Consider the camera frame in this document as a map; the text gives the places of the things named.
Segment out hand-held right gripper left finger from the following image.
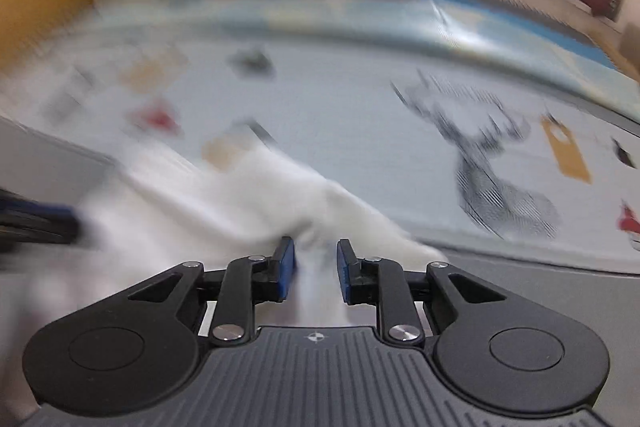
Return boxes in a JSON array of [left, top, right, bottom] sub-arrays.
[[102, 236, 297, 348]]

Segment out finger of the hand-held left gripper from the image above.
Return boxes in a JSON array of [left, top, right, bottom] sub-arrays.
[[0, 189, 83, 248]]

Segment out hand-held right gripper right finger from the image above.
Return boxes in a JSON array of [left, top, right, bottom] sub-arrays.
[[336, 238, 531, 348]]

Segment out grey printed bed sheet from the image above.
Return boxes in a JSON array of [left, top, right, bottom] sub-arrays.
[[0, 22, 640, 278]]

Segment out light blue patterned sheet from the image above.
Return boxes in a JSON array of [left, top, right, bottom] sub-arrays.
[[165, 0, 640, 118]]

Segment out white long-sleeve shirt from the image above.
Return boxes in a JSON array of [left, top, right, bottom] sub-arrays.
[[0, 139, 448, 427]]

